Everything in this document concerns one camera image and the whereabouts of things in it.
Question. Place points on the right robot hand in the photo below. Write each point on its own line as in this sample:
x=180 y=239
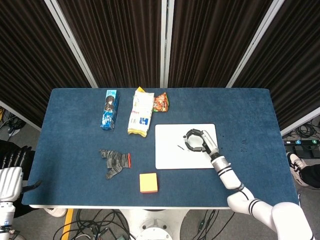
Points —
x=210 y=142

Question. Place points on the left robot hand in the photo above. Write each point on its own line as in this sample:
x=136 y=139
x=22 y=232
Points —
x=10 y=182

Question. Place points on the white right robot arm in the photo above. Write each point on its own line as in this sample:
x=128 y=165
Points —
x=250 y=202

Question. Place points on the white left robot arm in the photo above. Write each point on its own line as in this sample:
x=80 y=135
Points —
x=6 y=217

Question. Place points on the white rectangular board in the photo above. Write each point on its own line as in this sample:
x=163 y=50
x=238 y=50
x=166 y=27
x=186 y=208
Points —
x=170 y=155

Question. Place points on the plain white shoe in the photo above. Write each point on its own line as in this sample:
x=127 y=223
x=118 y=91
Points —
x=56 y=212

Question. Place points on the orange chips bag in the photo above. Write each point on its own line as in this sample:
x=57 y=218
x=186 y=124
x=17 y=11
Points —
x=161 y=102

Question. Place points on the yellow floor tape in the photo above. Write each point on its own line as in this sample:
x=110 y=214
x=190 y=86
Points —
x=67 y=225

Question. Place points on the orange sticky note pad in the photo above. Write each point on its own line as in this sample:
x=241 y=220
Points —
x=148 y=183

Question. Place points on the white snack bag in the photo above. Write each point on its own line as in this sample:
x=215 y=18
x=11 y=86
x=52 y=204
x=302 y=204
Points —
x=140 y=112

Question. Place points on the blue fabric table cover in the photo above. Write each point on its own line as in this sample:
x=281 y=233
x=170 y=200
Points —
x=75 y=140

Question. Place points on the white sneaker with black stripes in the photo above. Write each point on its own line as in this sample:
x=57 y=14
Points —
x=296 y=167

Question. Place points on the power strip with lit switches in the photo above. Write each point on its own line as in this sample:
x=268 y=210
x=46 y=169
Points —
x=302 y=142

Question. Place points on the grey knit work glove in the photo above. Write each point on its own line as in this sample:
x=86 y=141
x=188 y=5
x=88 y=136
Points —
x=116 y=160

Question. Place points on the dark ribbed partition panel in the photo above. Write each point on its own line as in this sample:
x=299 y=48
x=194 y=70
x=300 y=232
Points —
x=210 y=42
x=295 y=62
x=120 y=42
x=25 y=62

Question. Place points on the blue cookie box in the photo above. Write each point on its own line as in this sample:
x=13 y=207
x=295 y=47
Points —
x=109 y=110

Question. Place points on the black trouser leg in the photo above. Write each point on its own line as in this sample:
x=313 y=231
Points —
x=312 y=176

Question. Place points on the white table pedestal base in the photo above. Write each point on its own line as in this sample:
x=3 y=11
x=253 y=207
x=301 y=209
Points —
x=155 y=225

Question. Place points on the white table frame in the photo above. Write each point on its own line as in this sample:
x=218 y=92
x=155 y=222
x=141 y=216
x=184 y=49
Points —
x=125 y=207

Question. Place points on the white partition post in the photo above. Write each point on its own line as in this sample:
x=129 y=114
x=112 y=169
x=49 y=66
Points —
x=166 y=42
x=255 y=42
x=72 y=45

